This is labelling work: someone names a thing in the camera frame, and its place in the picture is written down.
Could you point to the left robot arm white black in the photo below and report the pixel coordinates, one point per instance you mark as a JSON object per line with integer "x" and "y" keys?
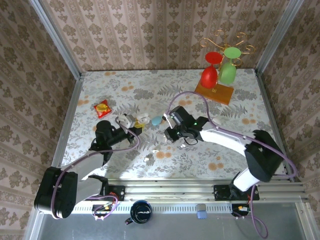
{"x": 87, "y": 162}

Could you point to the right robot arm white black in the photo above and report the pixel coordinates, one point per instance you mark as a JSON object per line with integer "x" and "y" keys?
{"x": 225, "y": 140}

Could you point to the red snack packet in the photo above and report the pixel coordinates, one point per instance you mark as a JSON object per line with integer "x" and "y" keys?
{"x": 102, "y": 108}

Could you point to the gold glass rack wooden base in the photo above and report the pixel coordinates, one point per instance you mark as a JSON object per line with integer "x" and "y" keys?
{"x": 222, "y": 96}

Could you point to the red wine glass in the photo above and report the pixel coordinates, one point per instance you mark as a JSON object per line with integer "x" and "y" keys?
{"x": 209, "y": 75}

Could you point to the green wine glass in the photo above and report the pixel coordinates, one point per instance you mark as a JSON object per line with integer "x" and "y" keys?
{"x": 227, "y": 72}

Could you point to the black power connector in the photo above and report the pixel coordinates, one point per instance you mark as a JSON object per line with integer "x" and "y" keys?
{"x": 101, "y": 208}
{"x": 241, "y": 209}

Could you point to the black mug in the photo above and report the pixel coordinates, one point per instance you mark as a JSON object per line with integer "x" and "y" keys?
{"x": 141, "y": 212}

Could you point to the grey blue block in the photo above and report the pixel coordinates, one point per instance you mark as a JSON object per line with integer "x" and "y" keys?
{"x": 201, "y": 212}

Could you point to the aluminium table side rail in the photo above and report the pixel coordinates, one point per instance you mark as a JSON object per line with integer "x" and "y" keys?
{"x": 272, "y": 110}
{"x": 68, "y": 117}

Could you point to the aluminium front frame rail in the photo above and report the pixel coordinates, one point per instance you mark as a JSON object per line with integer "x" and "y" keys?
{"x": 170, "y": 191}

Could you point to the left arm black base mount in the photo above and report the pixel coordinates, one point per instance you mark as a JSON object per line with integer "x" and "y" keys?
{"x": 117, "y": 192}

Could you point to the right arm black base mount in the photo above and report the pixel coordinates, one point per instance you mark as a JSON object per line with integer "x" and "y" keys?
{"x": 222, "y": 193}

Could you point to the aluminium corner post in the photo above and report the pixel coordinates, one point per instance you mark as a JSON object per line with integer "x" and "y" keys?
{"x": 277, "y": 40}
{"x": 57, "y": 40}

